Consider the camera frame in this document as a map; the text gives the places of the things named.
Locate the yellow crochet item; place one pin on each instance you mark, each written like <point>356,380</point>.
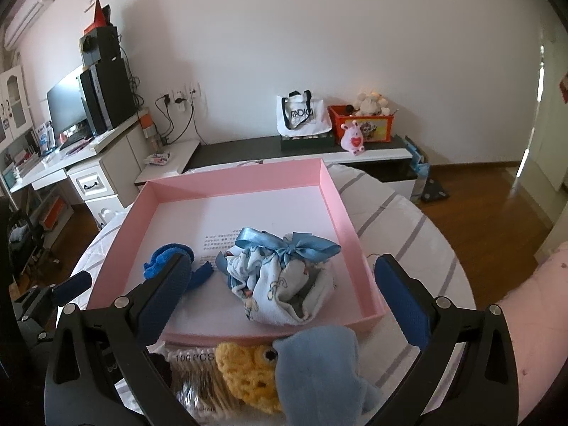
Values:
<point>249,374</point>

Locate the wall power sockets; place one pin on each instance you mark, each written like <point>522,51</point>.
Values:
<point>185,97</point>

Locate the low black white cabinet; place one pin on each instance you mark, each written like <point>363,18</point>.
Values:
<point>388,162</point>

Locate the pink quilt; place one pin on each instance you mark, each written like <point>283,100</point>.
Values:
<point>536,317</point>

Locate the small white side cabinet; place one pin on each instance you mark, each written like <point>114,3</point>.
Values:
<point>180,154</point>

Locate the pink shallow box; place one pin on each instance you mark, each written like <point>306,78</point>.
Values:
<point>206,211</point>

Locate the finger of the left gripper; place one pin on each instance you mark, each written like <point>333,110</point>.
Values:
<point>41,303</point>

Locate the white glass door cabinet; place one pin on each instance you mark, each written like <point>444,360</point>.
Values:
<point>16,119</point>

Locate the light blue plush cloth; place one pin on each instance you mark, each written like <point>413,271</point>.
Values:
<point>317,378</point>

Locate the cotton swab plastic pack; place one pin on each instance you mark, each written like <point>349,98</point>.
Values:
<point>198,385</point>

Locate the beige plush toy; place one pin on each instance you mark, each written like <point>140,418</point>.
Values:
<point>368,104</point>

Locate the black computer tower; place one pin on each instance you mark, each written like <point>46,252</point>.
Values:
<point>106,95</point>

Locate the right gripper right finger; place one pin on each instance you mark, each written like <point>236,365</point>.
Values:
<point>465,372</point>

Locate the orange toy box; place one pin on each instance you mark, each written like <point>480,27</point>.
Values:
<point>375,128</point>

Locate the black computer monitor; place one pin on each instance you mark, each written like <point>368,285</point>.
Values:
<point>65,103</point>

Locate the white tote bag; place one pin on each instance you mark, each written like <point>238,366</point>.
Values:
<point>301,114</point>

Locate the white air conditioner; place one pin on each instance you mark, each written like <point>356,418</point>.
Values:
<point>23,19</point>

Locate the printed cloth with blue ribbon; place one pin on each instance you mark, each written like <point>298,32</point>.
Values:
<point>281,281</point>

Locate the dark green box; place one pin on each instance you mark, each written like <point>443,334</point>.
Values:
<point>321,141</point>

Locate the pink plush toy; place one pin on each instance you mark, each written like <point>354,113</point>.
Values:
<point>352,140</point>

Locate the white desk with drawers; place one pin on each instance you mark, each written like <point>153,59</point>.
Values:
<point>102,172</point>

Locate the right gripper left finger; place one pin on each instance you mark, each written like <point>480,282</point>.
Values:
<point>100,371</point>

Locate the black speaker stack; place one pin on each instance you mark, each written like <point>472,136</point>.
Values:
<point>100,44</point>

